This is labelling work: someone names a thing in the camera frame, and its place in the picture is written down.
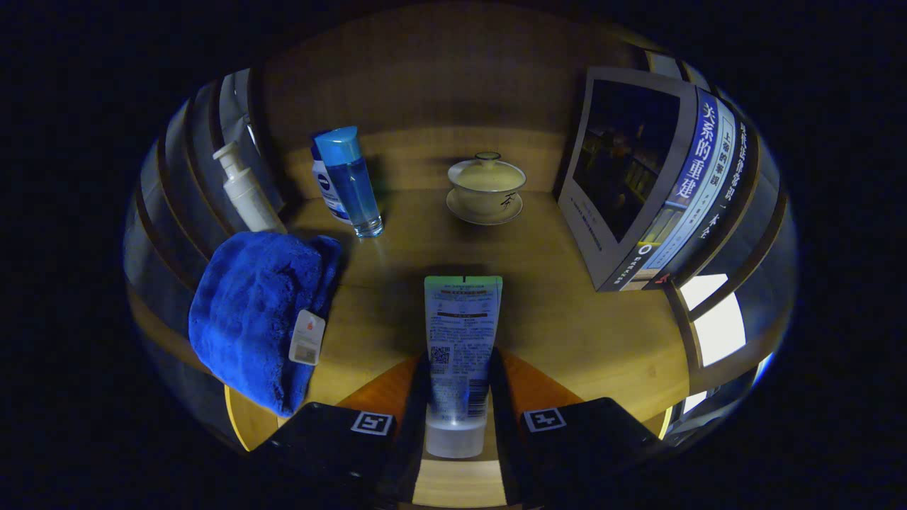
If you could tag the wooden countertop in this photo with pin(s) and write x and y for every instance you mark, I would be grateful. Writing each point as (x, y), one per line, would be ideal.
(553, 326)

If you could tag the white and blue squeeze tube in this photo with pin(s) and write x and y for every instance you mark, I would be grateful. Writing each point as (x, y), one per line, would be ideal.
(460, 333)

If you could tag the white pump bottle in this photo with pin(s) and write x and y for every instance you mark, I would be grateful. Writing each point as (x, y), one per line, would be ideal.
(248, 195)

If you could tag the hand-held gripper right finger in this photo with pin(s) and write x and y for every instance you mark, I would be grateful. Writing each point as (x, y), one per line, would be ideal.
(503, 425)

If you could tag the beige lidded teacup with saucer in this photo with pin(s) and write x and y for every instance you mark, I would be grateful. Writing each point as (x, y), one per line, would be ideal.
(485, 188)

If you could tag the book with pale spine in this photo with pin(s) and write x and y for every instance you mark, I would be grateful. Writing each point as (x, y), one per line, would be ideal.
(724, 159)

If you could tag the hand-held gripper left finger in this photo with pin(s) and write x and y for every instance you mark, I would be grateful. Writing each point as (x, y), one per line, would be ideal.
(414, 425)

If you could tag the blue towel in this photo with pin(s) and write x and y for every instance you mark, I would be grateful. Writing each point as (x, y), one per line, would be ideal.
(248, 312)

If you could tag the clear bottle with blue cap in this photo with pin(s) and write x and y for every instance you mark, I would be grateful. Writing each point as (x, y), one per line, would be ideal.
(354, 184)

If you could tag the wooden cabinet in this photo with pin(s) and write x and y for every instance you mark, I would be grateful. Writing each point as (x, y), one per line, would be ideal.
(425, 71)

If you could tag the white bottle with blue label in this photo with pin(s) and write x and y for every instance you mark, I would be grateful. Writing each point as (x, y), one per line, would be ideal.
(326, 188)

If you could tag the grey book with blue spine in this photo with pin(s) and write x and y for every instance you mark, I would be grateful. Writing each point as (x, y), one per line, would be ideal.
(623, 163)

